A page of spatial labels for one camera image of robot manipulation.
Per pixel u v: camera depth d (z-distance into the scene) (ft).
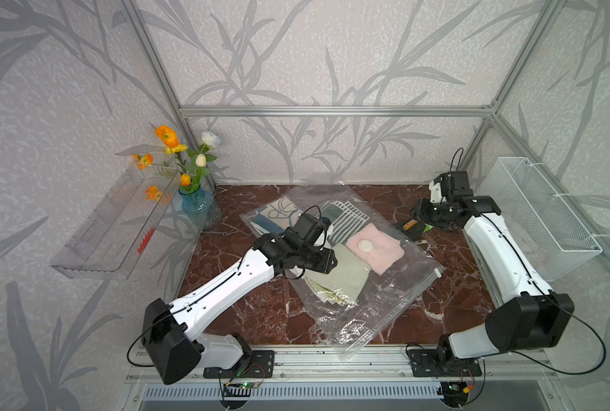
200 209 3.19
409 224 3.36
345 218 3.45
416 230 3.41
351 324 2.53
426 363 2.41
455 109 3.07
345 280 2.82
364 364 2.47
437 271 2.92
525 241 2.49
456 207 1.84
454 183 2.00
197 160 2.92
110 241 2.19
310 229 1.84
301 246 1.83
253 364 2.36
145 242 2.10
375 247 3.12
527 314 1.33
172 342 1.23
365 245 3.10
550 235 1.96
